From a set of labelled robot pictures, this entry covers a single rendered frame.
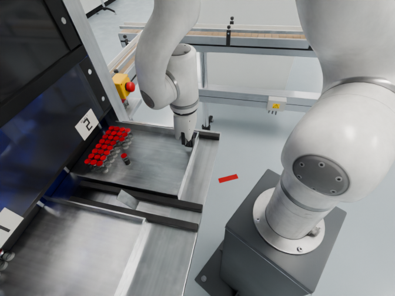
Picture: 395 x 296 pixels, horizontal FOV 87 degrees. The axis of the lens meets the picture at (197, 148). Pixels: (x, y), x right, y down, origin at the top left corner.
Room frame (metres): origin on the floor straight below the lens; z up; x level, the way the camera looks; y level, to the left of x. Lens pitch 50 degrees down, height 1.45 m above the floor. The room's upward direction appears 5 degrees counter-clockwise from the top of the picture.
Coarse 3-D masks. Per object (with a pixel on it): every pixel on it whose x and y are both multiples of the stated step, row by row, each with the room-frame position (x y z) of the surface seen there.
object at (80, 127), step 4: (88, 112) 0.53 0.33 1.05; (92, 112) 0.55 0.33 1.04; (84, 116) 0.51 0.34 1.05; (88, 116) 0.53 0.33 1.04; (92, 116) 0.54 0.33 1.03; (92, 120) 0.53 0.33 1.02; (96, 120) 0.55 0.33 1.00; (80, 124) 0.49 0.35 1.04; (84, 124) 0.50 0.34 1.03; (92, 124) 0.52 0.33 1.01; (96, 124) 0.54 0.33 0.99; (76, 128) 0.47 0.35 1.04; (80, 128) 0.48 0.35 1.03; (84, 128) 0.49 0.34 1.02; (92, 128) 0.52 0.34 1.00; (80, 132) 0.47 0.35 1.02; (84, 132) 0.48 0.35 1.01; (88, 132) 0.50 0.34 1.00; (84, 136) 0.48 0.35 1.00
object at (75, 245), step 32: (32, 224) 0.26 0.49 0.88; (64, 224) 0.25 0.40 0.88; (96, 224) 0.24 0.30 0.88; (128, 224) 0.23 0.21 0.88; (32, 256) 0.17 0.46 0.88; (64, 256) 0.16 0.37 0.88; (96, 256) 0.15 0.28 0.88; (128, 256) 0.14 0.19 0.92; (0, 288) 0.10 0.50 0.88; (32, 288) 0.10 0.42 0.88; (64, 288) 0.09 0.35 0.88; (96, 288) 0.08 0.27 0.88
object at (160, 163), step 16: (144, 128) 0.60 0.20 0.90; (160, 128) 0.58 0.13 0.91; (128, 144) 0.53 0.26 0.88; (144, 144) 0.53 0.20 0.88; (160, 144) 0.52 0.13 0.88; (176, 144) 0.51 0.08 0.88; (144, 160) 0.45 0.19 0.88; (160, 160) 0.45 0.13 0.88; (176, 160) 0.44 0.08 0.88; (80, 176) 0.39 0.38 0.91; (96, 176) 0.40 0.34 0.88; (112, 176) 0.40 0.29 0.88; (128, 176) 0.39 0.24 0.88; (144, 176) 0.39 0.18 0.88; (160, 176) 0.38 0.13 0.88; (176, 176) 0.37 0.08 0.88; (144, 192) 0.32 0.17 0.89; (160, 192) 0.30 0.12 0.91; (176, 192) 0.32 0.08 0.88
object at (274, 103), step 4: (272, 96) 1.18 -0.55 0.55; (268, 100) 1.15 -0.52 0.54; (272, 100) 1.14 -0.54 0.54; (276, 100) 1.13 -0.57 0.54; (280, 100) 1.12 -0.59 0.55; (284, 100) 1.12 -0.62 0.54; (268, 104) 1.14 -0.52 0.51; (272, 104) 1.13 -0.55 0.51; (276, 104) 1.12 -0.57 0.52; (280, 104) 1.12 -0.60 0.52; (284, 104) 1.11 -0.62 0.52; (268, 108) 1.14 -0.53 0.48; (272, 108) 1.13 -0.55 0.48; (276, 108) 1.12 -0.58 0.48; (280, 108) 1.11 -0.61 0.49
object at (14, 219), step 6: (6, 210) 0.22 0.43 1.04; (0, 216) 0.21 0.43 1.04; (6, 216) 0.21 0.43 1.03; (12, 216) 0.22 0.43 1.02; (18, 216) 0.22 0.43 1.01; (0, 222) 0.20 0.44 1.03; (6, 222) 0.21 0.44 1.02; (12, 222) 0.21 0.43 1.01; (18, 222) 0.21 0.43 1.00; (12, 228) 0.20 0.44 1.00; (0, 234) 0.18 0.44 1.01; (6, 234) 0.19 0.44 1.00; (0, 240) 0.17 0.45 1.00; (0, 246) 0.16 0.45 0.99
